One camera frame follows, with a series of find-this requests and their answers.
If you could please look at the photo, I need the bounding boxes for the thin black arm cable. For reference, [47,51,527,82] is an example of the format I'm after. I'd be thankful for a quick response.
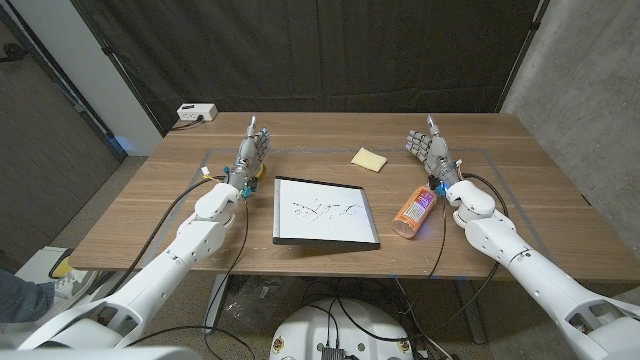
[124,197,257,360]
[427,193,448,280]

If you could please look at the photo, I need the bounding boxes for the clear plastic bag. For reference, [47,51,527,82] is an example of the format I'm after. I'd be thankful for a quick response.
[222,276,297,334]

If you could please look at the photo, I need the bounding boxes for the grey table leg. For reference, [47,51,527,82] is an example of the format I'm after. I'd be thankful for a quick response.
[202,273,232,335]
[453,278,487,345]

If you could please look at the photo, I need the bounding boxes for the black power strip cord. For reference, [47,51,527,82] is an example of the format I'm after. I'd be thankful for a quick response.
[169,115,205,132]

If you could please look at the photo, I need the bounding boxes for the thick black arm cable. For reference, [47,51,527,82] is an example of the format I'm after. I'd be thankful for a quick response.
[102,174,227,300]
[439,172,510,331]

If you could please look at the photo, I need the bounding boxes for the white power strip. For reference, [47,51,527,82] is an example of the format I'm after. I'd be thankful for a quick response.
[176,102,219,122]

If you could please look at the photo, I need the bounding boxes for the white sneaker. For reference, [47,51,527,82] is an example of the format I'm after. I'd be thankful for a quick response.
[49,268,99,307]

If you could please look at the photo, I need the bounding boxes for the pale yellow sponge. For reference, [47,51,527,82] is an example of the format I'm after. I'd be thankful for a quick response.
[350,147,389,174]

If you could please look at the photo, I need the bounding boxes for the black door handle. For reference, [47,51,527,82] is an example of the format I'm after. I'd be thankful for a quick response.
[0,42,30,64]

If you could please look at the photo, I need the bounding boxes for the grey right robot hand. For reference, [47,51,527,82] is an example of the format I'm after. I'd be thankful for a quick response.
[405,114,464,189]

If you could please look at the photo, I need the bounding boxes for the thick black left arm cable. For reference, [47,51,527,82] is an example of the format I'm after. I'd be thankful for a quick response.
[102,174,227,300]

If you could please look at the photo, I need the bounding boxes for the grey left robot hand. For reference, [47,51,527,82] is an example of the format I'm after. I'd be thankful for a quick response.
[227,114,272,194]

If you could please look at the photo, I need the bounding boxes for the black backdrop stand pole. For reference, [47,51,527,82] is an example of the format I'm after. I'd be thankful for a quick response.
[494,0,551,114]
[69,0,167,137]

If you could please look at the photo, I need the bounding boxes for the orange plastic bottle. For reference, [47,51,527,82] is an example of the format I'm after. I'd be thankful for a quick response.
[391,184,439,240]

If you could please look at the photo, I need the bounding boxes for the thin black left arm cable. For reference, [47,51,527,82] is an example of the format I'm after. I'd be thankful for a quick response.
[124,197,257,360]

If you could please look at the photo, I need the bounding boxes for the small black-framed whiteboard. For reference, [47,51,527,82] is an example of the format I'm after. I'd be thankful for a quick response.
[272,175,381,251]

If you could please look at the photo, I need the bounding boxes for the white robot torso base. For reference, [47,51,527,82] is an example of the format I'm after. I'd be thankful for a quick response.
[268,298,415,360]

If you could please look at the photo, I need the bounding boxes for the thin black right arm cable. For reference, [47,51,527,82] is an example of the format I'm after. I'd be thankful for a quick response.
[427,193,448,280]

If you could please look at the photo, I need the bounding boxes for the person's leg in jeans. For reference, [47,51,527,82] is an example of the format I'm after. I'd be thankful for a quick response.
[0,269,56,324]

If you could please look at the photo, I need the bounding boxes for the black backdrop curtain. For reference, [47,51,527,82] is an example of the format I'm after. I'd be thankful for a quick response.
[69,0,551,135]

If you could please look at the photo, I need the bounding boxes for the yellow floor object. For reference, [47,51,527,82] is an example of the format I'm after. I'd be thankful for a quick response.
[48,248,76,280]

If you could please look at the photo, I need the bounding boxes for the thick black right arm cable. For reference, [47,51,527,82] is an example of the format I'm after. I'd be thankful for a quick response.
[439,172,510,331]

